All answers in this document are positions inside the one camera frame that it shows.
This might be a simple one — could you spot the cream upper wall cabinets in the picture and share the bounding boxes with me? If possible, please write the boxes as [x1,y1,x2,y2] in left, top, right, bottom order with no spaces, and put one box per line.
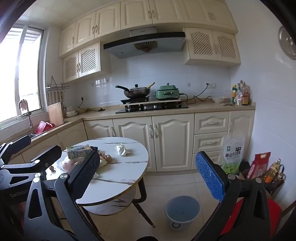
[58,0,238,58]

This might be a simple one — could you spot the metal faucet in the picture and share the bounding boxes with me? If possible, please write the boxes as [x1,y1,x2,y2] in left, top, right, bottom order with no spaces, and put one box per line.
[18,99,34,135]

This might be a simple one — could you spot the cream base cabinets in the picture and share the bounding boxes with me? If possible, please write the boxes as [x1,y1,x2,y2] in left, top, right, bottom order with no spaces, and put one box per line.
[0,102,257,173]

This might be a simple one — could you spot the white green rice bag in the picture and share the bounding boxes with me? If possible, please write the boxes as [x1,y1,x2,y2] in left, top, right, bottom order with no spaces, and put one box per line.
[221,137,245,175]

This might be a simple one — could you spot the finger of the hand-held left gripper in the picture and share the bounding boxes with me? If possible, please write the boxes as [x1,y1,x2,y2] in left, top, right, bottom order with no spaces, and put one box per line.
[0,136,32,165]
[31,145,62,173]

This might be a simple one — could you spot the black power cable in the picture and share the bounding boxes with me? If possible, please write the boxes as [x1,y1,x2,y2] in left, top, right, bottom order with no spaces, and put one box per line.
[179,84,213,105]

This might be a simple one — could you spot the round marble table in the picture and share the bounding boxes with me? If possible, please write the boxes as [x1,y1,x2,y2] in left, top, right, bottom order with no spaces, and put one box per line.
[44,137,156,235]

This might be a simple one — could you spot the green white milk carton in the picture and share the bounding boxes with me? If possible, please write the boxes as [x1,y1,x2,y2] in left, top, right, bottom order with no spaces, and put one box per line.
[67,144,92,160]

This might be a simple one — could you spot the wooden cutting board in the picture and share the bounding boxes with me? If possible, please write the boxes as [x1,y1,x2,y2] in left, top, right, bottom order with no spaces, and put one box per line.
[47,102,64,126]

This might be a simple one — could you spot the black gas stove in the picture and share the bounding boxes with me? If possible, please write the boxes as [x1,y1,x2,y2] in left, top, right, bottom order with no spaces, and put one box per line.
[115,97,189,114]

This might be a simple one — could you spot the grey range hood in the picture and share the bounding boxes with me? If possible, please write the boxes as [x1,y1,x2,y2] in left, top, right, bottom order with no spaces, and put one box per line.
[103,27,186,59]

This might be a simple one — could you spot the black wok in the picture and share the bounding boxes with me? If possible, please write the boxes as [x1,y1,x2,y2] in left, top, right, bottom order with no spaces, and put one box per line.
[115,82,155,98]

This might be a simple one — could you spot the red plastic basket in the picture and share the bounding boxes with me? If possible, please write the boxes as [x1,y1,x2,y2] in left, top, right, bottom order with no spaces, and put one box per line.
[35,120,56,134]

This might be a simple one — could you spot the round metal wall plate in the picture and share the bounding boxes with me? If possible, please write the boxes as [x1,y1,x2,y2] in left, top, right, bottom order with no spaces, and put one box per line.
[278,25,296,59]

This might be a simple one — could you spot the red paper bag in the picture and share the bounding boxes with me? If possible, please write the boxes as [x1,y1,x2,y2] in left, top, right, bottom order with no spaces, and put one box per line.
[246,152,271,180]

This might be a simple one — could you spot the stack of white dishes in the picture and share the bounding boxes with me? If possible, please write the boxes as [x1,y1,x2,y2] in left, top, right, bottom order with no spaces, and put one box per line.
[64,106,78,117]

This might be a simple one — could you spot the black charger cable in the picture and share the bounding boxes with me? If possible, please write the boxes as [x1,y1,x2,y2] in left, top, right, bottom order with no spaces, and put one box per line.
[77,98,106,112]

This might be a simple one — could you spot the white tissue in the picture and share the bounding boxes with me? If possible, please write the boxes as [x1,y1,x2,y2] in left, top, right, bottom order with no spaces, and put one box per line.
[115,143,131,157]

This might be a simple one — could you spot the metal utensil rack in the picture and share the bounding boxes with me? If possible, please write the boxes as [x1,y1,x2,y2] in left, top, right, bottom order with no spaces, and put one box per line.
[46,76,70,105]

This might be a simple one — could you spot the kitchen window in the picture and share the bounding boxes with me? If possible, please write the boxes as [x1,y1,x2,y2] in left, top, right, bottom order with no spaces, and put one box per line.
[0,24,47,123]

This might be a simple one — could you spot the pink plastic bag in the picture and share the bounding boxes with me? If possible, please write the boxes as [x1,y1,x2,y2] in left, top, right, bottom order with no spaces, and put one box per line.
[59,158,80,173]

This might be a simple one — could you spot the cream lattice door cabinet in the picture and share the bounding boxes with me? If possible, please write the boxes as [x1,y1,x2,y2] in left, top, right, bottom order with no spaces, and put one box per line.
[62,42,111,83]
[184,27,241,66]

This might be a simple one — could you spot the cooking oil bottle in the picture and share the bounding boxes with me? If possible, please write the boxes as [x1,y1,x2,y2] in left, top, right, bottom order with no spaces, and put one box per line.
[264,159,285,183]

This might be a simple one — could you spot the green electric pot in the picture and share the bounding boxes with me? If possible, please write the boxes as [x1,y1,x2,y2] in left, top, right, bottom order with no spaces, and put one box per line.
[155,83,181,100]

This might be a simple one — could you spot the red plastic stool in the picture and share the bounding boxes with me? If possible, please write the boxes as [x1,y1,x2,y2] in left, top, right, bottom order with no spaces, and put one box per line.
[220,198,283,237]

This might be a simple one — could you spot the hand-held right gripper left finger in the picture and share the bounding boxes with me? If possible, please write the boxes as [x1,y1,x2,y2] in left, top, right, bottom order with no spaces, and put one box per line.
[23,150,104,241]

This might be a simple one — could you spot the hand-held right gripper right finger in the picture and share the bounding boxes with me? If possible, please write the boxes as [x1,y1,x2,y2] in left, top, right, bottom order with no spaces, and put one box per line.
[192,151,271,241]

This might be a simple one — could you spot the grey plastic bin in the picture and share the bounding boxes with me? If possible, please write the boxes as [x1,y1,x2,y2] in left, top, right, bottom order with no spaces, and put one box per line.
[165,196,201,230]

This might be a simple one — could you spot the cluster of condiment bottles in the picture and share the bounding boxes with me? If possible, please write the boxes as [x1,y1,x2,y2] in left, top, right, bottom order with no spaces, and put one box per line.
[232,80,251,106]

